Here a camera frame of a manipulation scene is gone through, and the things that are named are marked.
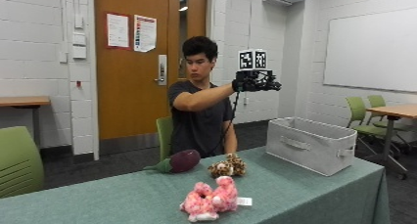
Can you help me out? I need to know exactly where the white marker cube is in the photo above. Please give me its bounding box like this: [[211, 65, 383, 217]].
[[237, 48, 267, 70]]

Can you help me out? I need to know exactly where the the person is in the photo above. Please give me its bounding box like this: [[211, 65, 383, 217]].
[[166, 35, 239, 158]]

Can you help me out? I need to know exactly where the grey fabric storage bin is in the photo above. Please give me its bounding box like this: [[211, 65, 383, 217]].
[[265, 116, 358, 177]]

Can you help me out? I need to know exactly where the green chair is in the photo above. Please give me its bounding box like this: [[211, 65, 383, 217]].
[[366, 94, 417, 154], [343, 96, 402, 159], [154, 115, 174, 162], [0, 125, 45, 200]]

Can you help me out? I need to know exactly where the whiteboard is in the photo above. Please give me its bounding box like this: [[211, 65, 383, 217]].
[[322, 7, 417, 94]]

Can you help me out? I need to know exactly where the spotted leopard soft toy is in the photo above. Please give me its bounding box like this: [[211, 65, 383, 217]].
[[207, 153, 247, 179]]

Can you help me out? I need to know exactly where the wooden table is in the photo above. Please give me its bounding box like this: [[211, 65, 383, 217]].
[[363, 103, 417, 181], [0, 95, 52, 150]]

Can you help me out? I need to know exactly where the purple eggplant soft toy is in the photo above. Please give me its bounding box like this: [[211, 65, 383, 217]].
[[143, 149, 202, 174]]

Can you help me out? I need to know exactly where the wooden door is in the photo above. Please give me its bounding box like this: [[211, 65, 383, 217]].
[[93, 0, 209, 141]]

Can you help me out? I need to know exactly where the white paper poster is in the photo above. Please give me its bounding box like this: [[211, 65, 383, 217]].
[[133, 14, 157, 54]]

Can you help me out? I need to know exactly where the green tablecloth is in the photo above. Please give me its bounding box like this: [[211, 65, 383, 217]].
[[0, 146, 390, 224]]

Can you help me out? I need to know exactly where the pink spotted soft toy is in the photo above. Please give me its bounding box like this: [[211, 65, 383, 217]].
[[178, 175, 254, 223]]

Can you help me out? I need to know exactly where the red framed paper notice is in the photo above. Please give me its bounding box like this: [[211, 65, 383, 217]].
[[104, 12, 132, 51]]

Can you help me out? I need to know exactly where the black glove cable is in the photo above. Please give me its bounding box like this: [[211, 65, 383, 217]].
[[207, 90, 241, 157]]

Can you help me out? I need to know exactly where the silver door handle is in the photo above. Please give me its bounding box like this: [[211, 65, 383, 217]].
[[153, 54, 167, 87]]

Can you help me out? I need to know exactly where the white wall switch box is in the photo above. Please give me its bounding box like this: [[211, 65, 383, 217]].
[[70, 13, 89, 61]]

